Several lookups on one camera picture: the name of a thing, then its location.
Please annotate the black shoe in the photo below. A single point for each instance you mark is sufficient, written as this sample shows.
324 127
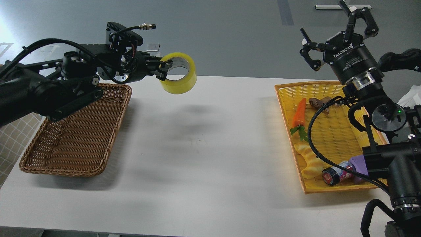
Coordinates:
409 59

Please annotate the yellow tape roll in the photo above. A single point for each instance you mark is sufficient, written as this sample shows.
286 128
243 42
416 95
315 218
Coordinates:
187 82

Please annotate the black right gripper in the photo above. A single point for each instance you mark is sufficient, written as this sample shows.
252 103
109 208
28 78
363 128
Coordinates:
352 59

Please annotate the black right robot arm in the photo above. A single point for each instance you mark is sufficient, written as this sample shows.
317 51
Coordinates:
392 158

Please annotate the brown toy animal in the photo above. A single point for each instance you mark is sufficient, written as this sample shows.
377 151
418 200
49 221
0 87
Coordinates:
318 103

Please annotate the yellow plastic basket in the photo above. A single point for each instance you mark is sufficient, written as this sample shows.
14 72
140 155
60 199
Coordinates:
332 134

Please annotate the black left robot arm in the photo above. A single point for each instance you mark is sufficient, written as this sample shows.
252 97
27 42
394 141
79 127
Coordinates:
56 89

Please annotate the orange toy carrot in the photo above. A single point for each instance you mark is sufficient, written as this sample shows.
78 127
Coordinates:
299 121

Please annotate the purple foam block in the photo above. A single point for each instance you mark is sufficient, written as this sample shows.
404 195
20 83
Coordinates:
359 165

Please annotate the yellow toy croissant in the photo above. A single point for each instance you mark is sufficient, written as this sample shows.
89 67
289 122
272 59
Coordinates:
314 165

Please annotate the white metal stand base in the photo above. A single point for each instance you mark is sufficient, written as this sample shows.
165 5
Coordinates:
337 6

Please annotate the beige checkered cloth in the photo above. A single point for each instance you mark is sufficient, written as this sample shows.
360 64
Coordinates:
14 138

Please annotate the brown wicker basket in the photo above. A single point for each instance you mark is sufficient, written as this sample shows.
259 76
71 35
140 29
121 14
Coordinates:
79 145

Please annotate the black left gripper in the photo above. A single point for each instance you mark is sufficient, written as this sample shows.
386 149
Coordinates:
135 68

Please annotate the red and black can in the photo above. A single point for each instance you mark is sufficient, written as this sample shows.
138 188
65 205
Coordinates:
333 175

